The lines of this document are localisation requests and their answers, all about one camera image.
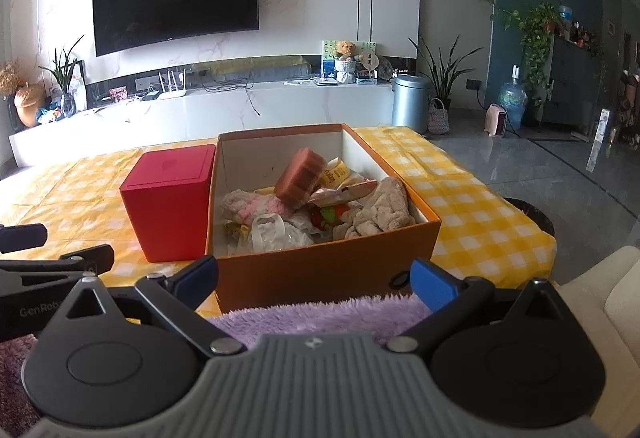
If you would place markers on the woven basket bag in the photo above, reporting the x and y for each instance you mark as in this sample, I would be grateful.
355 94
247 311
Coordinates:
439 121

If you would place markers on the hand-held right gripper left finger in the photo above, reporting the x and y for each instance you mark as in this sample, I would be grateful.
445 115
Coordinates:
197 275

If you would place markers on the dark grey cabinet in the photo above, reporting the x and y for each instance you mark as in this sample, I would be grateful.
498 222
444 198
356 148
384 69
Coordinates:
570 83

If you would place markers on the purple fuzzy blanket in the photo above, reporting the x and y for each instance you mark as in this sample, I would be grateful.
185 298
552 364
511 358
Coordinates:
320 318

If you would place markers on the beige sofa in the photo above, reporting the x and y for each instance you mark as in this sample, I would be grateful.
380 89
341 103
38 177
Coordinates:
610 318

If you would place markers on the beige fuzzy cloth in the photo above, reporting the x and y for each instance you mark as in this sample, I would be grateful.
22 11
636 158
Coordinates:
380 210

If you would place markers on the white plastic bag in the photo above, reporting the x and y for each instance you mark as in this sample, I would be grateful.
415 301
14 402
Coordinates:
275 235

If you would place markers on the teddy bear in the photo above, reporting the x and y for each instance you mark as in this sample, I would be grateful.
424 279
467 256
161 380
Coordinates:
346 61

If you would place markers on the brown sponge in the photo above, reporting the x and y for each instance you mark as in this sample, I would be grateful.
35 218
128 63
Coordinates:
300 175

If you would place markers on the dried flowers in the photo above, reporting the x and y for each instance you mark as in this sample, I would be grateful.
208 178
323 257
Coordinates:
7 76

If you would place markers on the crochet strawberry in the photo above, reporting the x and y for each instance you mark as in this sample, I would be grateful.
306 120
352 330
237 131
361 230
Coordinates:
327 215

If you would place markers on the white router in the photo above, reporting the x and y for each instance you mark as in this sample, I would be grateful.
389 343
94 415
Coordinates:
172 93

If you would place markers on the grey metal trash can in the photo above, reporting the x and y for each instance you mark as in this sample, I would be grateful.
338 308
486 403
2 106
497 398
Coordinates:
410 106

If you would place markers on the yellow checkered tablecloth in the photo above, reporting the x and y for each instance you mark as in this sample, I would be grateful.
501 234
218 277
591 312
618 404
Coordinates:
475 218

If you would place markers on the silver snack packet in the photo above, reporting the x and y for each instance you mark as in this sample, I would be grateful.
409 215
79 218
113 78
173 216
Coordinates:
345 188

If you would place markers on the green plant in glass vase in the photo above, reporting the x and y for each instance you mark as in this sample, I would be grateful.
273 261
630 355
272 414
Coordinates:
65 78

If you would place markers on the pink space heater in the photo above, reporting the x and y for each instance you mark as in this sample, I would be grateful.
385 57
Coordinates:
497 121

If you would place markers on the black round stool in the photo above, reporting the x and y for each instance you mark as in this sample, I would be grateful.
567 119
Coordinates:
535 213

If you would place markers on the red square box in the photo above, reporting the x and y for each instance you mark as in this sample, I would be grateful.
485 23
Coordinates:
165 208

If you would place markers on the orange cardboard box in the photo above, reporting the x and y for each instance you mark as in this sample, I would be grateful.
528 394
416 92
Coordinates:
325 273

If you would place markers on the blue water bottle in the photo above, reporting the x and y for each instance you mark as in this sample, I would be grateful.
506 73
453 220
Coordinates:
512 103

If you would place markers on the small pink photo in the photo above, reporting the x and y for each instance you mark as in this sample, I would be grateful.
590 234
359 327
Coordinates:
118 94

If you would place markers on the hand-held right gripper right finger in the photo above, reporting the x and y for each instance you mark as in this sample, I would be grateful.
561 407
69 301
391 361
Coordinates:
432 285

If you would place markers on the pink and white crochet piece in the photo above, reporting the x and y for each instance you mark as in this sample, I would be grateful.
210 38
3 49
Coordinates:
255 205

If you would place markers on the long-leaf potted plant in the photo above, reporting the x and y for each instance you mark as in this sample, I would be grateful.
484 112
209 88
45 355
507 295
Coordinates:
442 73

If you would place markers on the trailing vine plant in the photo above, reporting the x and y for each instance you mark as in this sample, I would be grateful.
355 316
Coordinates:
535 33

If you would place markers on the gold acorn vase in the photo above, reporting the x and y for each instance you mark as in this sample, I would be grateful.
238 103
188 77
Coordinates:
29 108

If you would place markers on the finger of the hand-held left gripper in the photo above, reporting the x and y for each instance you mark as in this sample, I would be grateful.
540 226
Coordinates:
75 258
22 237

